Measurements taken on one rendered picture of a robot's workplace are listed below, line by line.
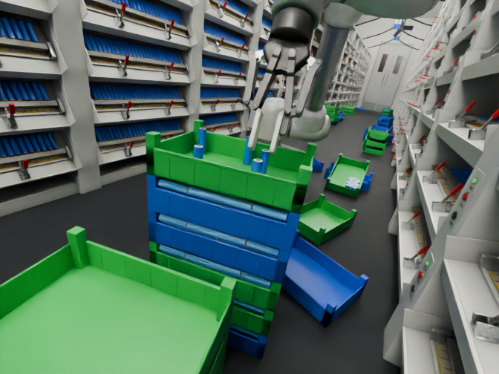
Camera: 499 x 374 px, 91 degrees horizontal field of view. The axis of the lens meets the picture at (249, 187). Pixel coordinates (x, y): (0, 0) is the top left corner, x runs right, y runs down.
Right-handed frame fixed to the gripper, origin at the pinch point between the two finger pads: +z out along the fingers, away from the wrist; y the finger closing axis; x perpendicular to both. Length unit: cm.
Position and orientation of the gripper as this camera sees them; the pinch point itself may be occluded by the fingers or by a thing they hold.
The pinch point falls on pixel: (266, 133)
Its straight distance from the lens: 45.1
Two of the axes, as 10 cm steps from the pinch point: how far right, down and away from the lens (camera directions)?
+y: -9.5, -2.4, 2.0
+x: -2.0, -0.5, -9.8
